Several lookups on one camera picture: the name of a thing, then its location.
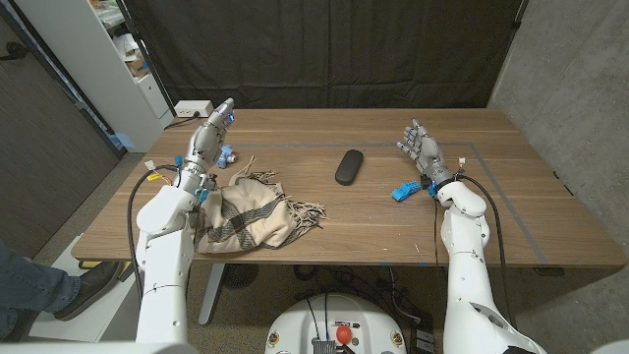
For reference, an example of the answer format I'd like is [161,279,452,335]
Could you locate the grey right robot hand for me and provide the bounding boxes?
[395,117,456,187]

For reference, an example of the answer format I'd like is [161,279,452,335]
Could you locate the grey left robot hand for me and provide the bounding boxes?
[174,96,236,196]

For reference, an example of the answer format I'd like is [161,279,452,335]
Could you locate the beige plaid fringed scarf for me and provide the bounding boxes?
[189,155,328,255]

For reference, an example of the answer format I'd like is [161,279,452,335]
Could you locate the blue lego piece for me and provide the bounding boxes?
[390,180,423,203]

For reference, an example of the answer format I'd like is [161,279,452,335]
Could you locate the black glasses case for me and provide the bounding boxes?
[334,148,366,187]

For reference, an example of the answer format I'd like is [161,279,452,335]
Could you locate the small light blue toy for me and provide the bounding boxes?
[216,144,238,170]

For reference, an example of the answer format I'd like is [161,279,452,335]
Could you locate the white power strip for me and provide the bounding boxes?
[174,99,215,119]

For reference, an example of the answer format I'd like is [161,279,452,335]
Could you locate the cardboard box on shelf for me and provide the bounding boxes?
[125,53,150,78]

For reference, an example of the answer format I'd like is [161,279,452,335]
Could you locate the black round floor object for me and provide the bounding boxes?
[221,264,260,290]

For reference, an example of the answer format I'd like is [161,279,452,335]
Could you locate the white shelf cabinet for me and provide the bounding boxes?
[14,0,176,153]

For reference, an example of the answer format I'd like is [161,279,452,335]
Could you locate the black curtain backdrop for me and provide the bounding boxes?
[122,0,530,110]

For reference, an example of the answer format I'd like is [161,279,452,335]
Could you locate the grey table leg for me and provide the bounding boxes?
[198,264,226,326]

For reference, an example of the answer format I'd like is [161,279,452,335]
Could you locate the person's dark shoe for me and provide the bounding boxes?
[53,261,124,323]

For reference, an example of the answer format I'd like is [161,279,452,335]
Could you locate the black floor power strip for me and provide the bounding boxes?
[409,314,436,354]

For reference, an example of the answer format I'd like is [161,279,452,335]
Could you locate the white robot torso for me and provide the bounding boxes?
[264,293,408,354]

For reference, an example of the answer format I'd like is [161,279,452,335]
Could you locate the person's leg in jeans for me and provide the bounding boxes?
[0,239,83,340]

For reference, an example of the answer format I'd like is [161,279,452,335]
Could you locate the black power strip cord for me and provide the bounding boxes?
[164,111,200,132]

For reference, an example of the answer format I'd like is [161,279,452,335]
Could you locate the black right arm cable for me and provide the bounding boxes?
[456,174,517,330]

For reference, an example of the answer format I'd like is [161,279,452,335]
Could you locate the black door handle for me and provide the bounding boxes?
[0,41,30,63]

